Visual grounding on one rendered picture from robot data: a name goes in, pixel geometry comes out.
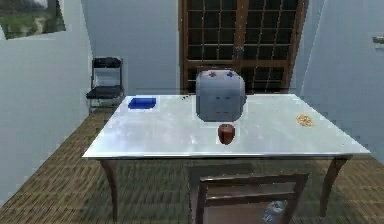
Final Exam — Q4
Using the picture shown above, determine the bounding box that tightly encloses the white table with brown legs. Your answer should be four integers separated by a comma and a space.
82, 93, 372, 223

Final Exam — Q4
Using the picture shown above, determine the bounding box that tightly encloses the blue flat box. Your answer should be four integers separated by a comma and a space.
127, 97, 158, 110

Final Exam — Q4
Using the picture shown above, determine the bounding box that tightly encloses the black folding chair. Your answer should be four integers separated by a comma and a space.
85, 56, 126, 115

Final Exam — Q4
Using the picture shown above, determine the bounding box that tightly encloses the brown lattice door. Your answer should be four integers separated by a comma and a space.
178, 0, 310, 94

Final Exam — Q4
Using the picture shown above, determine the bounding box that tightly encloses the brown wooden chair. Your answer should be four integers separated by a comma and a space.
188, 163, 310, 224

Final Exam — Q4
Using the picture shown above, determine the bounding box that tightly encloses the orange round food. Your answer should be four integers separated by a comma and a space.
295, 114, 315, 128

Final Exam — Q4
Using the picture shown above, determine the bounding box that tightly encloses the framed landscape picture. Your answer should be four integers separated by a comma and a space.
0, 0, 67, 41

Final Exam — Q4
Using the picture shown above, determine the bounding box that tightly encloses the grey wall fixture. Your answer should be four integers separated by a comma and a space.
371, 33, 384, 50

